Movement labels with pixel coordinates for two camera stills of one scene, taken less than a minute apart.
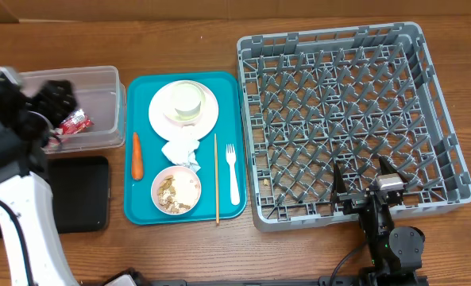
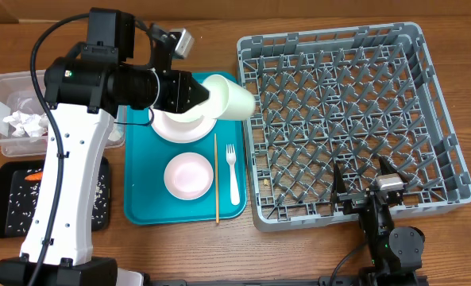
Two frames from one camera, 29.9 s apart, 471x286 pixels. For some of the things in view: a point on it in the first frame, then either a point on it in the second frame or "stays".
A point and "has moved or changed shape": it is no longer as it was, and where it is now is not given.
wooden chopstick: (216, 176) stays
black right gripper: (357, 200) stays
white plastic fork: (230, 152) stays
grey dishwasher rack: (353, 97) stays
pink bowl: (175, 190) -> (188, 175)
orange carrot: (137, 165) has moved or changed shape
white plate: (167, 127) stays
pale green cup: (187, 99) has moved or changed shape
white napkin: (181, 148) has moved or changed shape
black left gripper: (59, 100) -> (179, 103)
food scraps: (166, 197) -> (25, 197)
